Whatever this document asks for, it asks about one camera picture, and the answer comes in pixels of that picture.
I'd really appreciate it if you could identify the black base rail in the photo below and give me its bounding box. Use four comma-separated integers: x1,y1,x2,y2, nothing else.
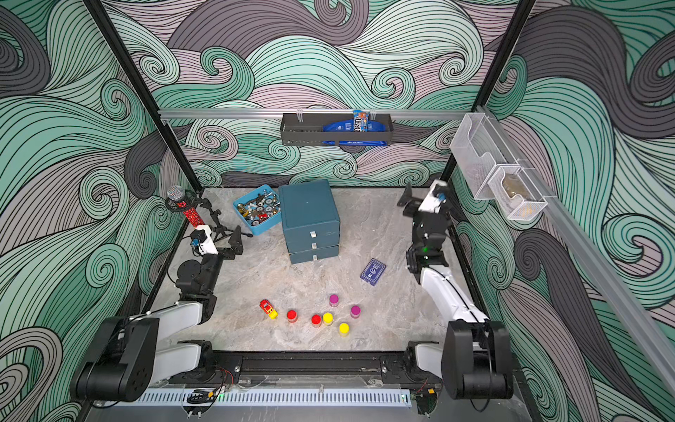
169,341,441,388

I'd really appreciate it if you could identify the yellow paint can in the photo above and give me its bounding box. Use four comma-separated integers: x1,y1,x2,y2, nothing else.
339,323,350,337
322,312,334,325

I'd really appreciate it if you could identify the clear small wall bin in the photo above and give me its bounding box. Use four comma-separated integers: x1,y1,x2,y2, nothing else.
488,165,547,223

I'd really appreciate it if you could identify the teal drawer cabinet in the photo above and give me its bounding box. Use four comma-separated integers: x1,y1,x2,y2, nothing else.
279,179,341,265

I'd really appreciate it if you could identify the black wall basket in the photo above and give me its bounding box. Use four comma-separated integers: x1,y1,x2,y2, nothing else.
281,112,394,146

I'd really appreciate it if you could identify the blue snack packet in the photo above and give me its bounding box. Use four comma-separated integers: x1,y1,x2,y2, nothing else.
323,111,387,146

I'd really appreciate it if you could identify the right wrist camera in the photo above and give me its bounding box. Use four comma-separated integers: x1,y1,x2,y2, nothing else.
432,185,448,203

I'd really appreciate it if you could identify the red paint can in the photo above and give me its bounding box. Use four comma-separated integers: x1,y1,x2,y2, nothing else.
311,314,323,327
287,309,298,323

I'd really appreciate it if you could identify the blue tray of trinkets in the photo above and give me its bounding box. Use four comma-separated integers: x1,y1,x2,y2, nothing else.
233,185,281,236

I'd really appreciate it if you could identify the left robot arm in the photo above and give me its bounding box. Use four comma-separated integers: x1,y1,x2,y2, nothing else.
70,225,244,402

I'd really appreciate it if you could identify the clear large wall bin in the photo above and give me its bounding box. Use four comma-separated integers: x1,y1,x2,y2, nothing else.
451,113,518,200

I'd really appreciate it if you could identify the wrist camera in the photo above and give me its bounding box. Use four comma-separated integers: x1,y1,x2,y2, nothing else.
432,185,448,203
190,230,208,249

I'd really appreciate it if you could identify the white perforated cable duct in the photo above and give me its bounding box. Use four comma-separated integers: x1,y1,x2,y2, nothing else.
118,388,412,408

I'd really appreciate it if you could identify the blue playing card box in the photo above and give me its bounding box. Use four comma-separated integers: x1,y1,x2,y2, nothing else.
360,258,387,287

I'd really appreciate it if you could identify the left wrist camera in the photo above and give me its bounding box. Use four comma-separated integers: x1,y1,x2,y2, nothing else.
190,230,208,249

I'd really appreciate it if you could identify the red yellow toy bulldozer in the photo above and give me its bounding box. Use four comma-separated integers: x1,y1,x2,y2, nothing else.
259,299,279,320

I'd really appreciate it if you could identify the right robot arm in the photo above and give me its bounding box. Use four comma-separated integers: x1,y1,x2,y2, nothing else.
397,179,513,402

